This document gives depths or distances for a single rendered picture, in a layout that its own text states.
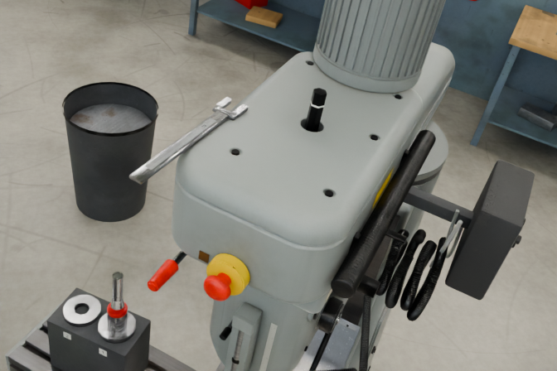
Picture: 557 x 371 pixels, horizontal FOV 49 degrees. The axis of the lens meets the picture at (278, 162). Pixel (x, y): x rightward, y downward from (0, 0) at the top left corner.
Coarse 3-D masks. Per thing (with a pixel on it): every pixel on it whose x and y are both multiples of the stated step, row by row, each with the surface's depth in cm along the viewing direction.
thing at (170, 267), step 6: (180, 252) 94; (174, 258) 93; (180, 258) 93; (162, 264) 91; (168, 264) 91; (174, 264) 91; (162, 270) 90; (168, 270) 90; (174, 270) 91; (156, 276) 89; (162, 276) 89; (168, 276) 90; (150, 282) 88; (156, 282) 88; (162, 282) 89; (150, 288) 89; (156, 288) 88
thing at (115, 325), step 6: (108, 318) 145; (114, 318) 143; (120, 318) 144; (126, 318) 146; (108, 324) 146; (114, 324) 145; (120, 324) 145; (126, 324) 148; (114, 330) 146; (120, 330) 147
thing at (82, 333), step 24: (72, 312) 149; (96, 312) 150; (48, 336) 152; (72, 336) 147; (96, 336) 146; (120, 336) 146; (144, 336) 152; (72, 360) 153; (96, 360) 149; (120, 360) 145; (144, 360) 159
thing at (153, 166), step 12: (216, 108) 92; (240, 108) 93; (204, 120) 89; (216, 120) 90; (192, 132) 86; (204, 132) 87; (180, 144) 84; (192, 144) 85; (156, 156) 81; (168, 156) 81; (144, 168) 78; (156, 168) 79; (144, 180) 77
